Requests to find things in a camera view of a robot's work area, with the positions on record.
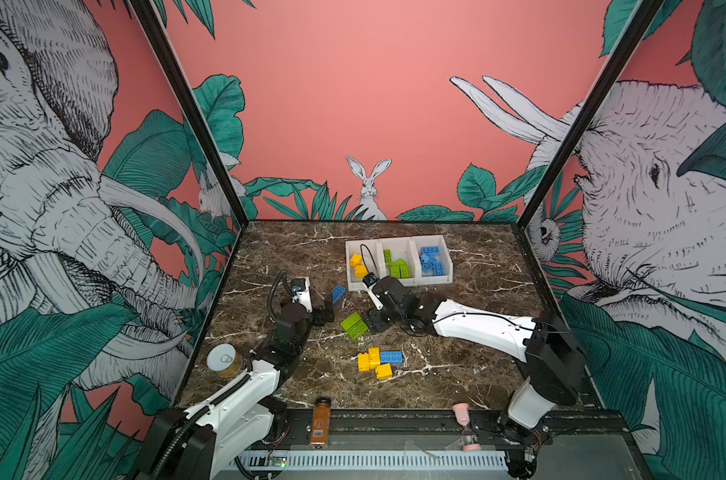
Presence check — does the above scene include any white perforated rail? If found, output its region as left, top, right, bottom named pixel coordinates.
left=223, top=450, right=508, bottom=474

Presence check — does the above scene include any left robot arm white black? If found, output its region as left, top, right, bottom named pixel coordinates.
left=126, top=298, right=335, bottom=479

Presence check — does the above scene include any brown spice bottle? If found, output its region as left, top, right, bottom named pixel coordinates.
left=309, top=396, right=332, bottom=449

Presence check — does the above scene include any large green lego brick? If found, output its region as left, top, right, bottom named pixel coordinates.
left=341, top=313, right=369, bottom=341

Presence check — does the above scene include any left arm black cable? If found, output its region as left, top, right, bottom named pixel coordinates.
left=266, top=271, right=292, bottom=322

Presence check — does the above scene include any blue lego brick bottom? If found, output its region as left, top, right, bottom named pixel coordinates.
left=380, top=351, right=404, bottom=365

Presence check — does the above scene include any yellow lego brick lowest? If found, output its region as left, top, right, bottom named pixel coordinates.
left=375, top=364, right=393, bottom=381

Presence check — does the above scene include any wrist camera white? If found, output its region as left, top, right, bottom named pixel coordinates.
left=362, top=273, right=383, bottom=310
left=289, top=277, right=313, bottom=313

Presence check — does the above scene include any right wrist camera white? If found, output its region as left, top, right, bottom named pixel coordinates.
left=362, top=273, right=383, bottom=310

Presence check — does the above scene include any pink hourglass timer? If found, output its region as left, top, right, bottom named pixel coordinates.
left=452, top=403, right=482, bottom=452

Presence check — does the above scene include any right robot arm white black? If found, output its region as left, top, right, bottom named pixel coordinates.
left=363, top=274, right=586, bottom=446

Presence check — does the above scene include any green L-shaped lego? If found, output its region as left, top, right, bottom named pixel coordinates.
left=383, top=249, right=397, bottom=269

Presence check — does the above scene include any white three-compartment bin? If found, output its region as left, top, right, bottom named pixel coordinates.
left=345, top=235, right=454, bottom=291

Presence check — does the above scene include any tin can silver lid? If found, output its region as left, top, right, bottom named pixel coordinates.
left=206, top=344, right=244, bottom=379

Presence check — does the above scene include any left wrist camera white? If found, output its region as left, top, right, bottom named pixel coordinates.
left=289, top=277, right=313, bottom=313

